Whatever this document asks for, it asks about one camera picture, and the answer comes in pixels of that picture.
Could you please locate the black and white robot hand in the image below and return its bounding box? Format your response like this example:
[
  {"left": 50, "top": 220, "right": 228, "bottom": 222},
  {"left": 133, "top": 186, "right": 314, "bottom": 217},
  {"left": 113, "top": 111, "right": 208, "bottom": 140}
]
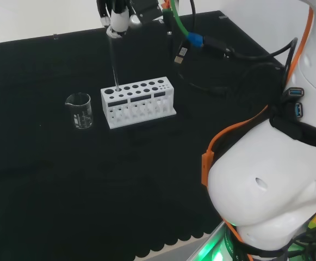
[{"left": 96, "top": 0, "right": 133, "bottom": 39}]

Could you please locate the glass rod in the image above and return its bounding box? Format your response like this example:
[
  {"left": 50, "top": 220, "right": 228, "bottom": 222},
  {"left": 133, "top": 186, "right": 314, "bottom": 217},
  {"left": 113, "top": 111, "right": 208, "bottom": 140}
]
[{"left": 108, "top": 34, "right": 120, "bottom": 91}]

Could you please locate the white test tube rack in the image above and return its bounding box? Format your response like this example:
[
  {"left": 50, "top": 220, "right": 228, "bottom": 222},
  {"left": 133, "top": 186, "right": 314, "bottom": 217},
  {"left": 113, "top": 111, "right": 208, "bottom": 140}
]
[{"left": 100, "top": 76, "right": 177, "bottom": 129}]

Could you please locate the clear glass beaker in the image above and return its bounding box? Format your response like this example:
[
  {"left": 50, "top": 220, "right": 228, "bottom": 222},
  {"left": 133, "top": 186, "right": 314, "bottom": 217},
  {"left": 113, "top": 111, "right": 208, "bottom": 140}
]
[{"left": 64, "top": 92, "right": 94, "bottom": 130}]

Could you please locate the black cloth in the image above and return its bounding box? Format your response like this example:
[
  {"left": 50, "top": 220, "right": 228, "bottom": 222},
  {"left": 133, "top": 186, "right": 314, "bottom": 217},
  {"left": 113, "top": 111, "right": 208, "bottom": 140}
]
[{"left": 0, "top": 10, "right": 287, "bottom": 261}]

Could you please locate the black USB socket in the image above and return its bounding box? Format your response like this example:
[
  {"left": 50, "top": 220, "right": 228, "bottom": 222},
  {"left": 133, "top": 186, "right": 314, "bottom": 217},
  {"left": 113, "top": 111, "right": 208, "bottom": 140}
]
[
  {"left": 285, "top": 102, "right": 305, "bottom": 119},
  {"left": 282, "top": 86, "right": 306, "bottom": 98}
]

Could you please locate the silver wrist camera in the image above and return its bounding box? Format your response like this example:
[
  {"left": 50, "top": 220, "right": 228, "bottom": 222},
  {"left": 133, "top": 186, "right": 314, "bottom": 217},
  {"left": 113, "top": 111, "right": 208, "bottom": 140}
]
[{"left": 129, "top": 13, "right": 144, "bottom": 29}]

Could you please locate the black camera bracket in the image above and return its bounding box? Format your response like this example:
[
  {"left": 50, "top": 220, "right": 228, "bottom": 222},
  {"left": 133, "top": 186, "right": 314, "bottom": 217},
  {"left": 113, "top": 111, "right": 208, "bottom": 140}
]
[{"left": 132, "top": 0, "right": 164, "bottom": 24}]

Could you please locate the green cable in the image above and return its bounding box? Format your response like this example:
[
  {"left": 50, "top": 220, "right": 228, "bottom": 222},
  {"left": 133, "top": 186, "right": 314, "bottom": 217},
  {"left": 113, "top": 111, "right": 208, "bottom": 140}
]
[{"left": 168, "top": 0, "right": 194, "bottom": 39}]

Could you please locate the black cable with blue connector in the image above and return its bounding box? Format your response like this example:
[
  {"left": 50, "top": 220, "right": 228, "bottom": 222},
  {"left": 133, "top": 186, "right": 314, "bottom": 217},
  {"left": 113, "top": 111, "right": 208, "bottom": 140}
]
[{"left": 187, "top": 32, "right": 300, "bottom": 69}]

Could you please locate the black cable with ferrite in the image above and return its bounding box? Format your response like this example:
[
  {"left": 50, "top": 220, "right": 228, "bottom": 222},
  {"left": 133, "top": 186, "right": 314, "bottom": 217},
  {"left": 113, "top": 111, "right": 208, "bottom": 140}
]
[{"left": 168, "top": 0, "right": 286, "bottom": 99}]

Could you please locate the orange cable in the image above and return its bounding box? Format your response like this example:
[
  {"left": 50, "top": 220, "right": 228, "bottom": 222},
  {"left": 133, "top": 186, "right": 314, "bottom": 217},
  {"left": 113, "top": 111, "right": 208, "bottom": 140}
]
[{"left": 201, "top": 7, "right": 315, "bottom": 188}]

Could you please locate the grey base plate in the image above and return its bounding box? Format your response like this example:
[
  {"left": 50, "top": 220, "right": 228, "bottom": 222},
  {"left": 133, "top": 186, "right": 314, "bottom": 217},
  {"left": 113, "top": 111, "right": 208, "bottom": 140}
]
[{"left": 186, "top": 220, "right": 231, "bottom": 261}]

